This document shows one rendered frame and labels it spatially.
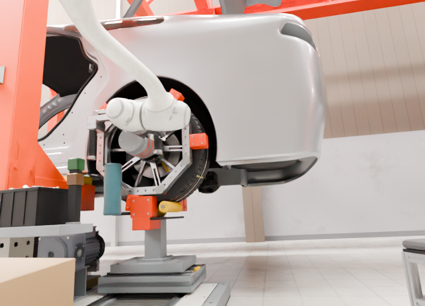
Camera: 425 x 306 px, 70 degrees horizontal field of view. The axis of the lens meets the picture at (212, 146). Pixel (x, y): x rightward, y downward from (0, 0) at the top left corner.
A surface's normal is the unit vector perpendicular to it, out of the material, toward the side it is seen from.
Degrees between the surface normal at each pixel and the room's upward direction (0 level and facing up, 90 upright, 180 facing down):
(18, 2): 90
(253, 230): 90
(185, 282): 90
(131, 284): 90
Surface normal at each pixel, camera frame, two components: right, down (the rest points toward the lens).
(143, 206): -0.18, -0.21
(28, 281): 0.98, -0.09
